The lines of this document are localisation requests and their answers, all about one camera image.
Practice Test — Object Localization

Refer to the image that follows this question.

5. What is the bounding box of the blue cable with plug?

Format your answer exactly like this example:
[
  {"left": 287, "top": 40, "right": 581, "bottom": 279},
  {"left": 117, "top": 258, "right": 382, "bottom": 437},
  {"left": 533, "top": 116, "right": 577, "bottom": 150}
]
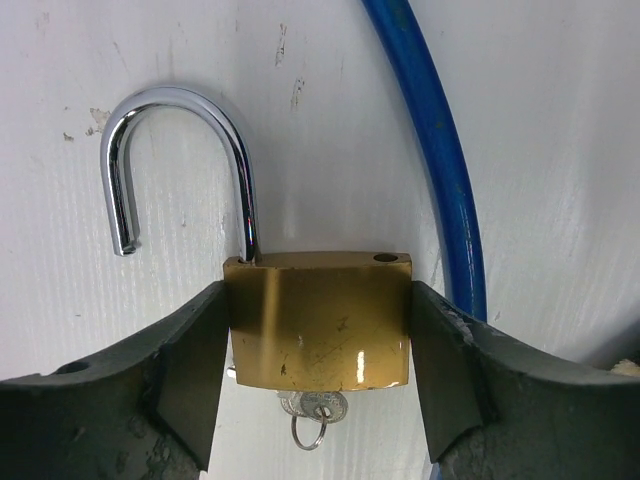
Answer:
[{"left": 359, "top": 0, "right": 489, "bottom": 326}]

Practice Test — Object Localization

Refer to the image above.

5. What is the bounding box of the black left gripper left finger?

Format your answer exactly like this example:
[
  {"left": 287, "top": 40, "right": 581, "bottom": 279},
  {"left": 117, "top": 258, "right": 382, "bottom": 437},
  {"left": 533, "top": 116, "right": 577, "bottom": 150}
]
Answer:
[{"left": 1, "top": 282, "right": 229, "bottom": 479}]

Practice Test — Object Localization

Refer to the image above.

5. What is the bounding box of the brass padlock with key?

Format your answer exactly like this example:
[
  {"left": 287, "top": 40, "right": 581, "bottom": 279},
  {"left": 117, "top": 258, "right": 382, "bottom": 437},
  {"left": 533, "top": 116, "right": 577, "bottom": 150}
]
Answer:
[{"left": 100, "top": 85, "right": 412, "bottom": 428}]

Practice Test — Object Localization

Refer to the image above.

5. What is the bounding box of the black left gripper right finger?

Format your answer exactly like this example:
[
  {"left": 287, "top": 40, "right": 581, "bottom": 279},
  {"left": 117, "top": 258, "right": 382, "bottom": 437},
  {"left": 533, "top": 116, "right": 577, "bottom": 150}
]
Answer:
[{"left": 410, "top": 281, "right": 639, "bottom": 479}]

